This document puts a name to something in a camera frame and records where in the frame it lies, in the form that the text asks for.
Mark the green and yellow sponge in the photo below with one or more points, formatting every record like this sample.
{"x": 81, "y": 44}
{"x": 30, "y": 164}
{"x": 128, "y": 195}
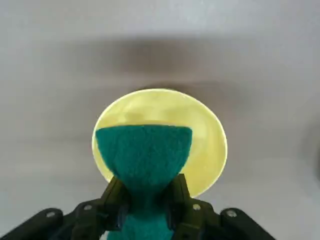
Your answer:
{"x": 143, "y": 155}

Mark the small yellow dish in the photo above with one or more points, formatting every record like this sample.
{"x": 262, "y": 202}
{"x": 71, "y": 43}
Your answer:
{"x": 207, "y": 150}

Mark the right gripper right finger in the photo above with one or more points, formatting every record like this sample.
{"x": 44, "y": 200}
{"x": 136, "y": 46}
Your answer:
{"x": 195, "y": 217}

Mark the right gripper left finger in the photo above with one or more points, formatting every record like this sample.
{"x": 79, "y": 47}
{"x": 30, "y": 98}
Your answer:
{"x": 82, "y": 217}

